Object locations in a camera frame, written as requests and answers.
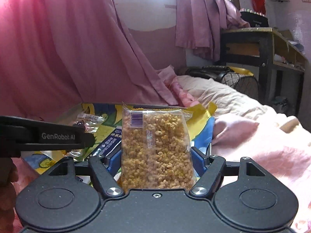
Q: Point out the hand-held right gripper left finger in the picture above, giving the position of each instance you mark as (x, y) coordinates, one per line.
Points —
(113, 161)

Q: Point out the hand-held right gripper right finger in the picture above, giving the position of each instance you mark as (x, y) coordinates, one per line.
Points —
(198, 160)

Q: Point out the blue and white snack packet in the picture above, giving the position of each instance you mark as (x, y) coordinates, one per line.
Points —
(107, 143)

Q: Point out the shallow box with cartoon lining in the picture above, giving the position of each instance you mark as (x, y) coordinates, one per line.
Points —
(201, 128)

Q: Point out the puffed grain snack packet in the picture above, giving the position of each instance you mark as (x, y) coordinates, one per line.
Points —
(155, 150)

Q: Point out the clear packet with dark snack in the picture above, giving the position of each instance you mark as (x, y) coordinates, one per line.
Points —
(90, 121)

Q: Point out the person's left hand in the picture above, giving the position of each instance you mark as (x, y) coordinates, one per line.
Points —
(7, 179)

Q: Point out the pink floral bedsheet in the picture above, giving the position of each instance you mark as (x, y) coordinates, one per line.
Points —
(25, 174)

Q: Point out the pale pink floral blanket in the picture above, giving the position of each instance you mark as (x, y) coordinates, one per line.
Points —
(255, 145)

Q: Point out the pink curtain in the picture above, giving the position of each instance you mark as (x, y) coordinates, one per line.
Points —
(60, 41)

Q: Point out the yellow plastic item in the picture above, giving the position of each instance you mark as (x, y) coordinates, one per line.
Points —
(243, 70)

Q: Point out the lilac curtain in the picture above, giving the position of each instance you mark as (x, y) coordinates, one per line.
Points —
(201, 17)

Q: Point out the black marker box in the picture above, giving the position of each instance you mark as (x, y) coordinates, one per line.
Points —
(255, 19)

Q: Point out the papers on desk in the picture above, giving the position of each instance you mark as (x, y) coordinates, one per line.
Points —
(295, 42)

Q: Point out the wooden desk with black frame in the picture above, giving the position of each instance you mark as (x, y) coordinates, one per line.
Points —
(264, 53)

